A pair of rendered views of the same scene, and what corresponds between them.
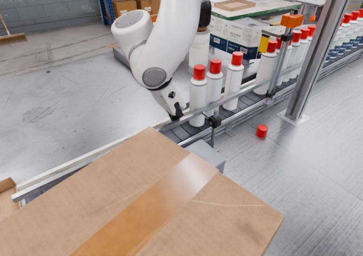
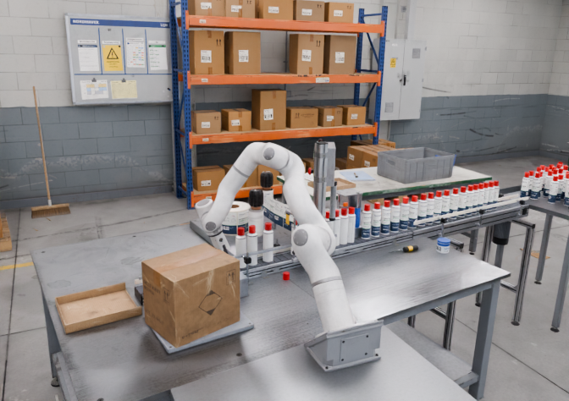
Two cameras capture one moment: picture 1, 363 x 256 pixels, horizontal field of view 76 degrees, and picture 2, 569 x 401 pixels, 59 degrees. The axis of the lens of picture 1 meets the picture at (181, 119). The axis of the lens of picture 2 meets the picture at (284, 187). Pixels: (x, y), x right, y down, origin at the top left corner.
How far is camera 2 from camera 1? 1.81 m
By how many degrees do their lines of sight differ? 24
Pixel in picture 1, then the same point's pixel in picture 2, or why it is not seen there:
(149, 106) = not seen: hidden behind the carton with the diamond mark
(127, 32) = (201, 207)
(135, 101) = not seen: hidden behind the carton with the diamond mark
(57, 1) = (119, 165)
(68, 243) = (177, 260)
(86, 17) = (153, 186)
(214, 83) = (251, 239)
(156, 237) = (201, 260)
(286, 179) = (287, 297)
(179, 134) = not seen: hidden behind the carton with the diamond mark
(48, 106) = (138, 257)
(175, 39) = (219, 211)
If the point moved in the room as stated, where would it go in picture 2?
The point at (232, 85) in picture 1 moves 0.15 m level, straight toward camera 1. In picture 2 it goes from (266, 243) to (254, 254)
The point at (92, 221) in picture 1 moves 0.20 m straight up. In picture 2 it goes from (184, 257) to (182, 210)
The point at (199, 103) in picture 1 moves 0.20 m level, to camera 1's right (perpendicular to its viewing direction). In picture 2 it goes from (240, 250) to (281, 253)
